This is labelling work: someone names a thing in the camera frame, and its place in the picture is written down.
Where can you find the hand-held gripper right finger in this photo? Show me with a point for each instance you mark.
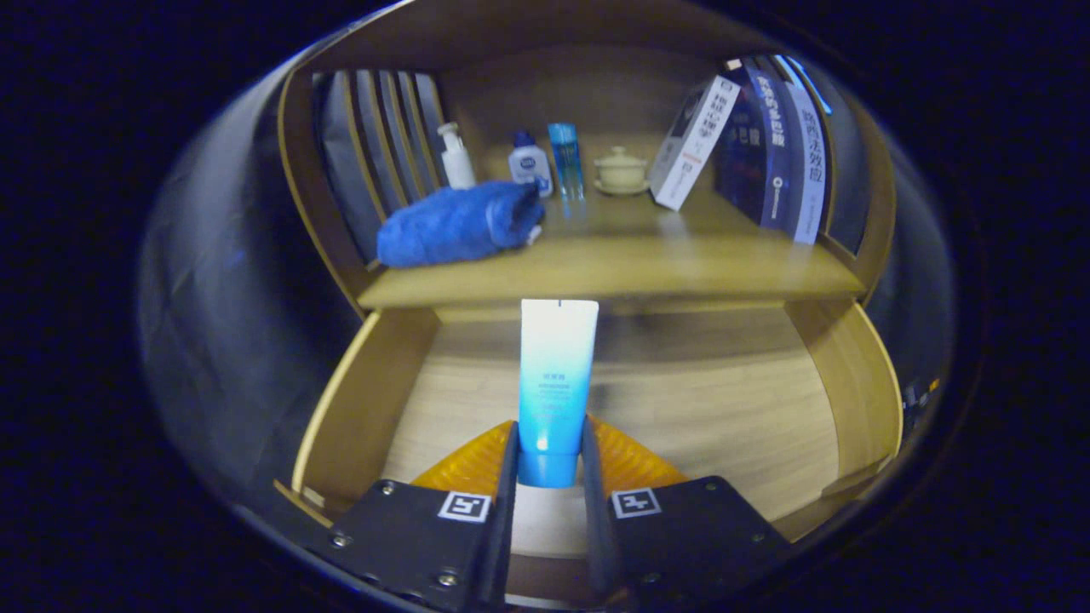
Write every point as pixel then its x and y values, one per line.
pixel 594 511

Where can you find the dark blue book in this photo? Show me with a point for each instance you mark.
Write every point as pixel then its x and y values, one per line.
pixel 749 162

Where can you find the blue white cleanser tube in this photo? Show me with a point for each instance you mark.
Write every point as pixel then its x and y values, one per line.
pixel 558 383

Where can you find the black backdrop cloth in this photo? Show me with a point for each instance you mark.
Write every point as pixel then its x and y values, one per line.
pixel 238 298

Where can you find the blue folded towel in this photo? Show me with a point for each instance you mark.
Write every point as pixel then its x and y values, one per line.
pixel 451 226

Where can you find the beige lidded teacup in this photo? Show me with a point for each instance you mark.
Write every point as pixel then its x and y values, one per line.
pixel 621 173

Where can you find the wooden drawer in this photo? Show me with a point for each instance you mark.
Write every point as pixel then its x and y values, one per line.
pixel 724 409

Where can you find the white book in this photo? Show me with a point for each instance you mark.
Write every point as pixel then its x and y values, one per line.
pixel 694 145

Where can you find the white pump bottle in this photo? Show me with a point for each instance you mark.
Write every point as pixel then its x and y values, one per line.
pixel 458 166

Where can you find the white bottle with blue cap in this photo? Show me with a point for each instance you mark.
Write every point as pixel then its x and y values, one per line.
pixel 530 166

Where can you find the black orange device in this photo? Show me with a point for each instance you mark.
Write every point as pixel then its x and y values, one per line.
pixel 920 396

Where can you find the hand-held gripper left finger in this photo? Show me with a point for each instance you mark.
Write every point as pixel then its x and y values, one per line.
pixel 507 511

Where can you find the wooden countertop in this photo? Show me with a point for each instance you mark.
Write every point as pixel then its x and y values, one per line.
pixel 639 255

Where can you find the pale lilac book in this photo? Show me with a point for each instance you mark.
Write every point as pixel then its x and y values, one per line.
pixel 809 170

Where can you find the clear blue bottle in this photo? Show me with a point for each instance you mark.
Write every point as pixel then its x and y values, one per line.
pixel 565 162

